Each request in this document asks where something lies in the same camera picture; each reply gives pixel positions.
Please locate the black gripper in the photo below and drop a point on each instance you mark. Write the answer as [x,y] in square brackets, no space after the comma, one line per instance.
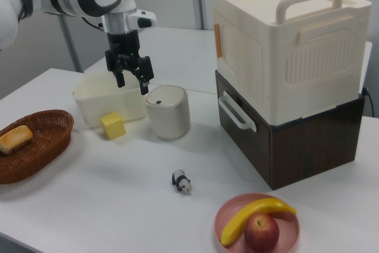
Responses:
[122,42]

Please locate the dark wooden drawer cabinet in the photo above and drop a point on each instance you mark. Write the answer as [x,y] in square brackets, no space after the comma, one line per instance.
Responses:
[314,146]

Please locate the white rectangular plastic bin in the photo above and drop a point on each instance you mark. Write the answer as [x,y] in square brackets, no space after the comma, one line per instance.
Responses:
[103,102]

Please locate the yellow cube block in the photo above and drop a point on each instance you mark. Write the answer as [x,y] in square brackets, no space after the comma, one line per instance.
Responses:
[114,125]

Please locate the small white trash can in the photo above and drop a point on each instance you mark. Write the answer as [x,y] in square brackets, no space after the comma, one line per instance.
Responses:
[168,116]

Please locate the brown wicker basket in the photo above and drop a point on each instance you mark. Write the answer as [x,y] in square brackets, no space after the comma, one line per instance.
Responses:
[44,149]

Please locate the toy panda figure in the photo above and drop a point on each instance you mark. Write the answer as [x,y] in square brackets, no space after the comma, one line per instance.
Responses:
[182,182]

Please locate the toasted bread loaf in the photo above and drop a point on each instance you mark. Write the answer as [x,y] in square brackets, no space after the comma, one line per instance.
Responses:
[14,138]

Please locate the cream plastic storage box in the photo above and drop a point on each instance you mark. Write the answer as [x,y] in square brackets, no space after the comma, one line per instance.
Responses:
[311,57]

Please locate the yellow banana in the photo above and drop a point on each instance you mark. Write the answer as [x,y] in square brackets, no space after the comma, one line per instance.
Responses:
[237,220]

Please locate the pink plate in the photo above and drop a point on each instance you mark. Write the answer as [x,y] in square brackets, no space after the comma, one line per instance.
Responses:
[237,241]

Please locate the red apple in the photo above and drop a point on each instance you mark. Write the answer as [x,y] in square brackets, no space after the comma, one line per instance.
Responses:
[261,232]

